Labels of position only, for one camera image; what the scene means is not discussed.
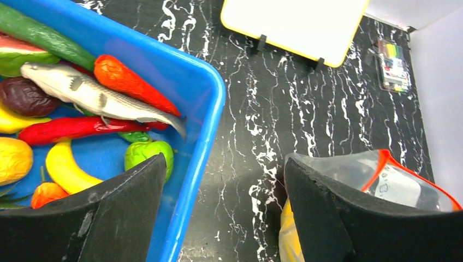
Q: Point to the orange toy carrot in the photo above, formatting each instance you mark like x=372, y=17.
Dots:
x=116, y=76

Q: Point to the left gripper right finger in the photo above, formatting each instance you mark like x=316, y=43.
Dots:
x=335, y=222

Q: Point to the orange bumpy toy fruit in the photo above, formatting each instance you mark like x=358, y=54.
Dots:
x=46, y=192

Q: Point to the clear orange zip bag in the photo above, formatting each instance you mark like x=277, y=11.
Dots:
x=377, y=173

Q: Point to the green toy cabbage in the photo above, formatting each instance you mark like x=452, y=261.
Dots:
x=138, y=152

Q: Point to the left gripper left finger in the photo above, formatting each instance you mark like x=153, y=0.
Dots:
x=112, y=221

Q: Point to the green toy cucumber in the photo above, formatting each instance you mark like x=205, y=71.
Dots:
x=23, y=27

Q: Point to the toy watermelon slice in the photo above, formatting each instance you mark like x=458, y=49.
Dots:
x=15, y=52

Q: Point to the small whiteboard yellow frame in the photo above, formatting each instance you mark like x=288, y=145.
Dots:
x=318, y=30

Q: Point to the red toy chili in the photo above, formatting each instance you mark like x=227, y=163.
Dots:
x=64, y=128

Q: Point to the grey toy fish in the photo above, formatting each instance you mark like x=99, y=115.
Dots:
x=72, y=86

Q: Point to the yellow toy lemon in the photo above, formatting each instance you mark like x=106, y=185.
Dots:
x=16, y=160

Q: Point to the blue plastic bin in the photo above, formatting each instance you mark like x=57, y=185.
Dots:
x=193, y=85

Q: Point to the dark purple toy fruit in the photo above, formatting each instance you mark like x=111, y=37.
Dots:
x=24, y=97

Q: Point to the marker pen pack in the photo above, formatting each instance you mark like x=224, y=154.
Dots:
x=390, y=64

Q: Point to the yellow toy banana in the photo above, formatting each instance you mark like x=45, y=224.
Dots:
x=64, y=171
x=288, y=239

